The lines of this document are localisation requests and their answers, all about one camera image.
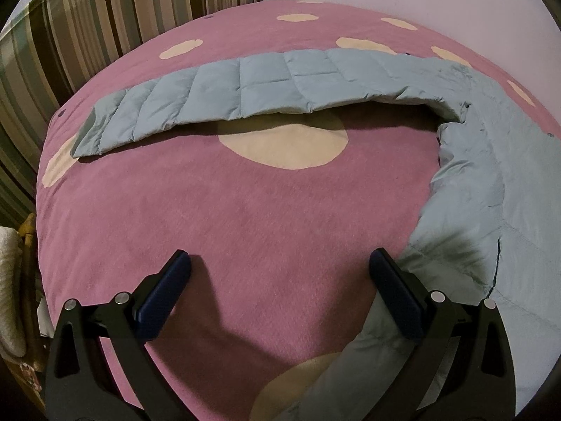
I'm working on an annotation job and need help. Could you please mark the light blue down jacket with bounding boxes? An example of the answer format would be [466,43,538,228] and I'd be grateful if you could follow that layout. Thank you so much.
[69,47,561,421]

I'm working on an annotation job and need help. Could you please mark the pink polka dot bedspread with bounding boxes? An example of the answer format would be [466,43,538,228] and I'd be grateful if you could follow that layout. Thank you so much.
[37,0,560,420]

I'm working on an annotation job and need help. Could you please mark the striped green brown curtain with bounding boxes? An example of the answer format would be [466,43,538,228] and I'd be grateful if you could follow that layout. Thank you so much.
[1,0,259,227]

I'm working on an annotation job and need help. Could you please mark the wooden chair frame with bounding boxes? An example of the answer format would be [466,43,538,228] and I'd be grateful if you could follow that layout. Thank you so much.
[18,213,48,410]

